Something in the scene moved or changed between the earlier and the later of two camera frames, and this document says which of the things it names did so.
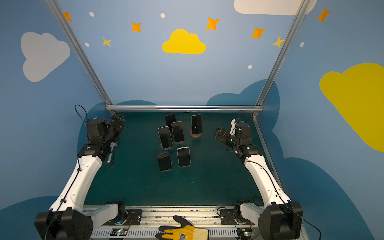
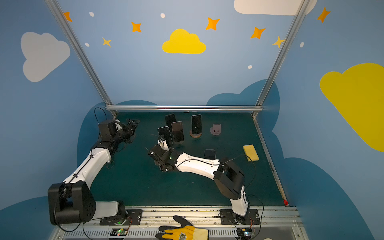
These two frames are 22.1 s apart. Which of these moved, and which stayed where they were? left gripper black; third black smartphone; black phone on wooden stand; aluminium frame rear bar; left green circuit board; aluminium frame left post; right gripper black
Moved: left gripper black; right gripper black
Stayed: left green circuit board; third black smartphone; aluminium frame left post; aluminium frame rear bar; black phone on wooden stand
